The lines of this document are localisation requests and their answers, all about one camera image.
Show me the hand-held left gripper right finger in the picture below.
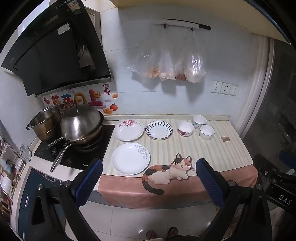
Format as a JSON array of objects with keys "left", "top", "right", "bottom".
[{"left": 195, "top": 158, "right": 272, "bottom": 241}]

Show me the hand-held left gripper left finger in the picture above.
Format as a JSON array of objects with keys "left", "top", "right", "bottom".
[{"left": 23, "top": 158, "right": 103, "bottom": 241}]

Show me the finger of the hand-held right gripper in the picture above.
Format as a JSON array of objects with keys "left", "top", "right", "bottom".
[
  {"left": 279, "top": 150, "right": 296, "bottom": 168},
  {"left": 253, "top": 154, "right": 281, "bottom": 193}
]

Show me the white bowl with dark rim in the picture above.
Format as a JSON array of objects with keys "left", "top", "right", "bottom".
[{"left": 199, "top": 124, "right": 215, "bottom": 141}]

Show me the blue striped white plate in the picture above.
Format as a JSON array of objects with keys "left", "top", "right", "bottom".
[{"left": 145, "top": 120, "right": 173, "bottom": 140}]

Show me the black gas stove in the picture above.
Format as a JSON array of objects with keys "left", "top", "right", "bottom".
[{"left": 33, "top": 124, "right": 115, "bottom": 171}]

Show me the striped cat print table cloth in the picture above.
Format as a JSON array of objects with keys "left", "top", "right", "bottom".
[{"left": 98, "top": 118, "right": 258, "bottom": 210}]

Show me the white plate with grey flower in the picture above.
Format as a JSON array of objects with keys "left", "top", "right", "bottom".
[{"left": 111, "top": 143, "right": 151, "bottom": 175}]

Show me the blue lower cabinet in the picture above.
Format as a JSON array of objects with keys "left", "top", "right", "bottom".
[{"left": 18, "top": 168, "right": 77, "bottom": 240}]

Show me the white bowl with red flowers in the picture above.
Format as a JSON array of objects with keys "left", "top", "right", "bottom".
[{"left": 178, "top": 121, "right": 195, "bottom": 137}]

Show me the stainless steel wok lid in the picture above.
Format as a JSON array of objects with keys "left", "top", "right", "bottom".
[{"left": 60, "top": 102, "right": 102, "bottom": 139}]

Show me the white bowl with blue dots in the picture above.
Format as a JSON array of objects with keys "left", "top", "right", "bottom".
[{"left": 191, "top": 115, "right": 207, "bottom": 130}]

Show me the white plate with pink flowers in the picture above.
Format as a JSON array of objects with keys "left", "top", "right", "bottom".
[{"left": 115, "top": 119, "right": 144, "bottom": 142}]

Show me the stainless steel pot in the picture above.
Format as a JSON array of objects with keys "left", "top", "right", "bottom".
[{"left": 26, "top": 105, "right": 63, "bottom": 142}]

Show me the cluttered dish rack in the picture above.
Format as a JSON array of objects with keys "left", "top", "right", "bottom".
[{"left": 0, "top": 139, "right": 31, "bottom": 209}]

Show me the clear plastic bag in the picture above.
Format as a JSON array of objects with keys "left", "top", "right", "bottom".
[
  {"left": 184, "top": 30, "right": 206, "bottom": 83},
  {"left": 174, "top": 46, "right": 188, "bottom": 81},
  {"left": 128, "top": 30, "right": 160, "bottom": 79},
  {"left": 159, "top": 30, "right": 176, "bottom": 81}
]

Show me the black range hood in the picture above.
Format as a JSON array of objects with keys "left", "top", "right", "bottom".
[{"left": 1, "top": 0, "right": 114, "bottom": 96}]

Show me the white door frame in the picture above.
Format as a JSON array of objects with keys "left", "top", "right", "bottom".
[{"left": 239, "top": 35, "right": 278, "bottom": 139}]

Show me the group of colourful wall stickers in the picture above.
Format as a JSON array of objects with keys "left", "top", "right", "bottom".
[{"left": 43, "top": 84, "right": 119, "bottom": 115}]

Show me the beige wall cabinet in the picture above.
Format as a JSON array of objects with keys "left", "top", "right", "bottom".
[{"left": 109, "top": 0, "right": 292, "bottom": 44}]

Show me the white wall hook rail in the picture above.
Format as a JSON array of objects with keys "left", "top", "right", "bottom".
[{"left": 154, "top": 19, "right": 212, "bottom": 31}]

